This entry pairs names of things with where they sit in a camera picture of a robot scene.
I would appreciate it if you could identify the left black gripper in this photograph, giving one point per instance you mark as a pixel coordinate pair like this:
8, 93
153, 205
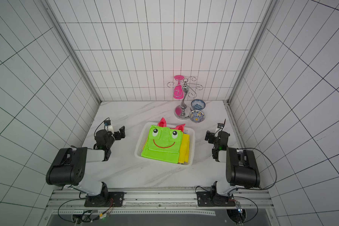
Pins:
122, 133

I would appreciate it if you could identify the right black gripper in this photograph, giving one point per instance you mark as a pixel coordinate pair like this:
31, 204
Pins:
212, 137

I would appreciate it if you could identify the yellow raincoat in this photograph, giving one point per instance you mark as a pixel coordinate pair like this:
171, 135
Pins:
184, 149

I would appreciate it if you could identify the white plastic perforated basket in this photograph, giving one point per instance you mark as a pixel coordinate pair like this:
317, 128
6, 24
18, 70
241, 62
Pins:
144, 135

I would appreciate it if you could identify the green frog face raincoat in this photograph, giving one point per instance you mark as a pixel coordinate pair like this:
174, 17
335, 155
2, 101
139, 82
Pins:
163, 143

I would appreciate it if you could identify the pink bunny face raincoat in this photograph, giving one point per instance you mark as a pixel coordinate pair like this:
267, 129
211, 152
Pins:
163, 124

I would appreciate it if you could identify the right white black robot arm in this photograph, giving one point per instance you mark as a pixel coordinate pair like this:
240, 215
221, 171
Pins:
241, 172

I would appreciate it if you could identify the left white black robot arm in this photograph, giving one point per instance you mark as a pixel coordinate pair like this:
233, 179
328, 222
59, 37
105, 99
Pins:
69, 169

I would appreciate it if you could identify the near blue patterned bowl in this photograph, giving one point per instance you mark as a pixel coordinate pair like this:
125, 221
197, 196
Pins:
197, 116

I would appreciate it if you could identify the blue patterned bowl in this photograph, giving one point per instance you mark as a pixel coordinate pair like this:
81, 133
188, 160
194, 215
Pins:
198, 104
197, 116

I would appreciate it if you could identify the far blue patterned bowl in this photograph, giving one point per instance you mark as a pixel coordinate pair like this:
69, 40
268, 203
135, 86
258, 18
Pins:
198, 104

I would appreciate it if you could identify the silver metal glass rack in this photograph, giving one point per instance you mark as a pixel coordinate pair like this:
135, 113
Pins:
189, 86

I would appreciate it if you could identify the pink plastic wine glass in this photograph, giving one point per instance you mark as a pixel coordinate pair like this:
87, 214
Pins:
178, 91

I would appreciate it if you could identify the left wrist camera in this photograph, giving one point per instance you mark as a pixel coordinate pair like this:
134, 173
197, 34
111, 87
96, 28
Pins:
108, 126

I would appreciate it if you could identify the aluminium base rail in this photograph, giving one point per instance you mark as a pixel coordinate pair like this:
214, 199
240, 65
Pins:
158, 200

